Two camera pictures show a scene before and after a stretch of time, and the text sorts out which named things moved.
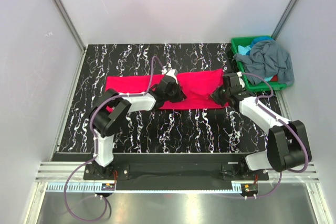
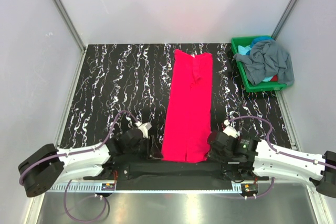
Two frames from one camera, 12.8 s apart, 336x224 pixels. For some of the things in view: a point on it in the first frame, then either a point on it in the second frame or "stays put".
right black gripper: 214,96 -> 212,156
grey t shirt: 266,59 stays put
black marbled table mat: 219,130 stays put
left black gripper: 181,96 -> 151,149
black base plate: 176,171 stays put
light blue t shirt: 243,50 stays put
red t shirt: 198,88 -> 188,119
